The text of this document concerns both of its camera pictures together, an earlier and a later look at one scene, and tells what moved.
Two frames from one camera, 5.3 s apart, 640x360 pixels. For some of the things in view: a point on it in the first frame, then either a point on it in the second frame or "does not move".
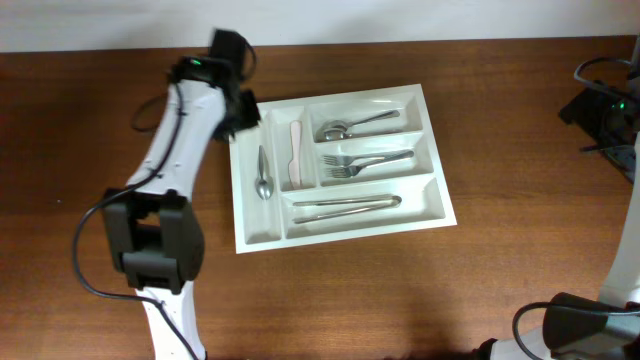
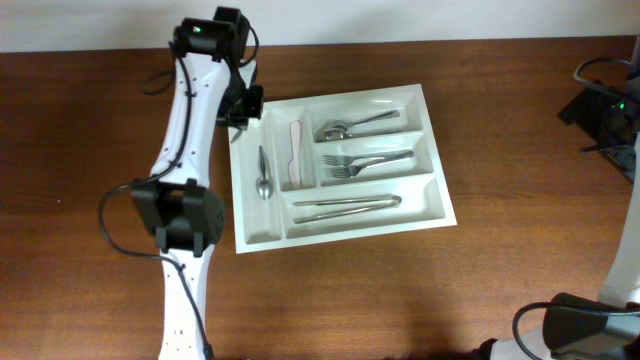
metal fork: [352, 170] → [337, 160]
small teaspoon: [264, 186] does not move
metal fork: [346, 160] does not move
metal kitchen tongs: [392, 202] does not move
